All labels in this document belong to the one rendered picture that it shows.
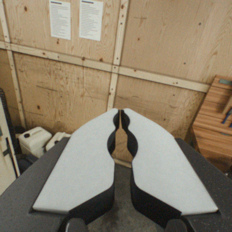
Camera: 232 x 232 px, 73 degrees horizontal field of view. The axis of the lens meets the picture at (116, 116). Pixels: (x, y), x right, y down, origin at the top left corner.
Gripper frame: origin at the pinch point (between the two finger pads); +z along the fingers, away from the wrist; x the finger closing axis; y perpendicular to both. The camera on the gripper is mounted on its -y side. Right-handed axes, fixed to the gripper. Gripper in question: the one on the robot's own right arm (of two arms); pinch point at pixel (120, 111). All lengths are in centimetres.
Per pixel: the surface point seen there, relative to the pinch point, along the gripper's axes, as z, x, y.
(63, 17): 160, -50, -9
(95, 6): 152, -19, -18
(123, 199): 90, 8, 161
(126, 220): 69, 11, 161
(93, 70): 152, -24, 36
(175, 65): 133, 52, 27
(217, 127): 112, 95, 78
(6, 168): 58, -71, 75
